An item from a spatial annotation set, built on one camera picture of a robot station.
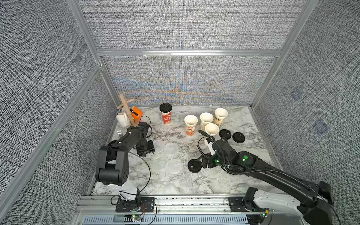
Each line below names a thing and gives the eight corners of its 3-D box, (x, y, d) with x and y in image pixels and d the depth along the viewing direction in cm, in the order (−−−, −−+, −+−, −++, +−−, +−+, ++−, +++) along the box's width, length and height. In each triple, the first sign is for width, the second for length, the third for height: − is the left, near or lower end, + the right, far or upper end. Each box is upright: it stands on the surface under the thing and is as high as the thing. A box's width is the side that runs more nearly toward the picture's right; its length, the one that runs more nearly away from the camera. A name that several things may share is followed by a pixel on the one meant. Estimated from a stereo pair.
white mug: (122, 130, 108) (114, 117, 95) (123, 126, 111) (116, 112, 98) (131, 130, 108) (125, 117, 95) (132, 126, 111) (126, 112, 98)
